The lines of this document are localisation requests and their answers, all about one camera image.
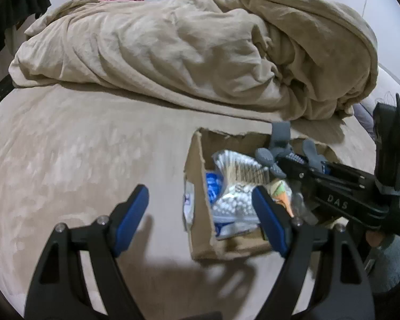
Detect cardboard box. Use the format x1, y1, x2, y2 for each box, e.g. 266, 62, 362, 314
182, 127, 350, 262

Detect person's right hand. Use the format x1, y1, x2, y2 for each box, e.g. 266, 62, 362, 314
365, 230, 387, 248

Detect grey-purple pillow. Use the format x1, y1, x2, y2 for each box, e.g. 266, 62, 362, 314
353, 102, 377, 137

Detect crinkly clear packet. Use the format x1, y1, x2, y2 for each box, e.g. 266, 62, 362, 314
288, 187, 319, 222

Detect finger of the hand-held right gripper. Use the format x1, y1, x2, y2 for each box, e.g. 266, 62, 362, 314
277, 158, 364, 190
320, 162, 375, 184

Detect clear plastic bag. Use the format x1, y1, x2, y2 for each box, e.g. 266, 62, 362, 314
211, 150, 270, 239

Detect beige duvet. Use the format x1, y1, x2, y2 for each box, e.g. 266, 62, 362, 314
8, 0, 379, 121

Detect hanging black clothes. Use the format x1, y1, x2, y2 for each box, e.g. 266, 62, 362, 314
0, 0, 52, 74

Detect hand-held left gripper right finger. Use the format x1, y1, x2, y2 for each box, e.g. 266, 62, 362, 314
251, 186, 375, 320

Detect white embroidered pillow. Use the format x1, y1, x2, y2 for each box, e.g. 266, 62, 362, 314
363, 65, 400, 134

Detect person's right forearm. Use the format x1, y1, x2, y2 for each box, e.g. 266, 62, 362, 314
363, 237, 400, 294

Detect blue patterned packet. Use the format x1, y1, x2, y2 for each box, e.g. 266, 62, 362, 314
205, 171, 227, 207

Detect bed with beige sheet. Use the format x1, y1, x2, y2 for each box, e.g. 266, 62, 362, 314
0, 83, 400, 320

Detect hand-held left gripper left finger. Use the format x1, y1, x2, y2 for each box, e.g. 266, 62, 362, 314
23, 184, 150, 320

